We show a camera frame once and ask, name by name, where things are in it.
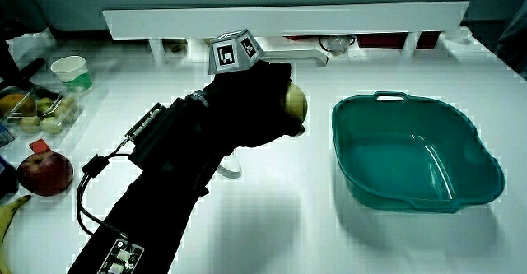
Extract white and green paper cup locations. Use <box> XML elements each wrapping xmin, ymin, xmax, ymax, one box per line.
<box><xmin>50</xmin><ymin>55</ymin><xmax>94</xmax><ymax>96</ymax></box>

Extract person's left forearm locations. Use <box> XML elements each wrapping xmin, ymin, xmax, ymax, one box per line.
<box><xmin>68</xmin><ymin>95</ymin><xmax>231</xmax><ymax>274</ymax></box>

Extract black cable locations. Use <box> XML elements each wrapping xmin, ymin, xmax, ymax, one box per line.
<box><xmin>76</xmin><ymin>140</ymin><xmax>133</xmax><ymax>242</ymax></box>

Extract yellow-green pear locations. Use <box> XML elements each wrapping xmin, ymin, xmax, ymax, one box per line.
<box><xmin>281</xmin><ymin>82</ymin><xmax>309</xmax><ymax>132</ymax></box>

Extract white strap loop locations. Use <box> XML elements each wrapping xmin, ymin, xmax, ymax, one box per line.
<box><xmin>217</xmin><ymin>150</ymin><xmax>243</xmax><ymax>180</ymax></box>

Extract small green fruit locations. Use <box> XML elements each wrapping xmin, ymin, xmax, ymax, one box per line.
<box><xmin>19</xmin><ymin>116</ymin><xmax>41</xmax><ymax>135</ymax></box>
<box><xmin>36</xmin><ymin>97</ymin><xmax>54</xmax><ymax>115</ymax></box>
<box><xmin>55</xmin><ymin>96</ymin><xmax>78</xmax><ymax>118</ymax></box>
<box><xmin>40</xmin><ymin>116</ymin><xmax>64</xmax><ymax>136</ymax></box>

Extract white desk shelf riser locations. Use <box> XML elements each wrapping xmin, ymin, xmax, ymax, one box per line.
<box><xmin>102</xmin><ymin>0</ymin><xmax>471</xmax><ymax>67</ymax></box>

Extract black circuit board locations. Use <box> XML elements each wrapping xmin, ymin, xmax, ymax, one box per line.
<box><xmin>96</xmin><ymin>238</ymin><xmax>146</xmax><ymax>274</ymax></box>

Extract black stand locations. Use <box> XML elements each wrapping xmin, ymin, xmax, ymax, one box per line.
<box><xmin>0</xmin><ymin>18</ymin><xmax>47</xmax><ymax>92</ymax></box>

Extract white angled bracket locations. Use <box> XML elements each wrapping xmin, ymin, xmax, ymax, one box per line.
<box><xmin>261</xmin><ymin>49</ymin><xmax>329</xmax><ymax>67</ymax></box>

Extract yellow banana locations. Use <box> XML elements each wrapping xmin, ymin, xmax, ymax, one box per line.
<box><xmin>0</xmin><ymin>194</ymin><xmax>32</xmax><ymax>274</ymax></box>

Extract dark red box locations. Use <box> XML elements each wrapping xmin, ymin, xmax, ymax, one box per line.
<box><xmin>356</xmin><ymin>32</ymin><xmax>441</xmax><ymax>50</ymax></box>

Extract teal plastic basin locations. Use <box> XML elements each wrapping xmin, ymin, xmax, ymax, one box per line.
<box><xmin>331</xmin><ymin>91</ymin><xmax>506</xmax><ymax>214</ymax></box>

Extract orange fruit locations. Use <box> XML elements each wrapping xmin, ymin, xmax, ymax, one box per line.
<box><xmin>0</xmin><ymin>93</ymin><xmax>37</xmax><ymax>118</ymax></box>

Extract person's left hand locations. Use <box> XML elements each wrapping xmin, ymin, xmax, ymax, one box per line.
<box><xmin>192</xmin><ymin>29</ymin><xmax>306</xmax><ymax>156</ymax></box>

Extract clear plastic fruit container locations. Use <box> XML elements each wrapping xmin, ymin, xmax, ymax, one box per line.
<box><xmin>0</xmin><ymin>85</ymin><xmax>84</xmax><ymax>144</ymax></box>

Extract red sticker tag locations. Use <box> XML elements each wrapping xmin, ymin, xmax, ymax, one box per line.
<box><xmin>28</xmin><ymin>138</ymin><xmax>52</xmax><ymax>155</ymax></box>

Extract white desk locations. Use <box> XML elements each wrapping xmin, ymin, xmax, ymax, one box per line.
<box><xmin>0</xmin><ymin>26</ymin><xmax>527</xmax><ymax>274</ymax></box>

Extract red apple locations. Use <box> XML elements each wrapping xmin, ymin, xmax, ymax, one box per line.
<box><xmin>16</xmin><ymin>150</ymin><xmax>75</xmax><ymax>197</ymax></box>

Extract clear glass object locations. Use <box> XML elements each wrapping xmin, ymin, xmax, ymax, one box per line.
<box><xmin>319</xmin><ymin>34</ymin><xmax>357</xmax><ymax>58</ymax></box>

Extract dark grey cloth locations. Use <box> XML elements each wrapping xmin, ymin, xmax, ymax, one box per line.
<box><xmin>495</xmin><ymin>0</ymin><xmax>527</xmax><ymax>80</ymax></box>

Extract dark blue bottle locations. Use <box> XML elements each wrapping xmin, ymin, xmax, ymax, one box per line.
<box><xmin>0</xmin><ymin>154</ymin><xmax>20</xmax><ymax>201</ymax></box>

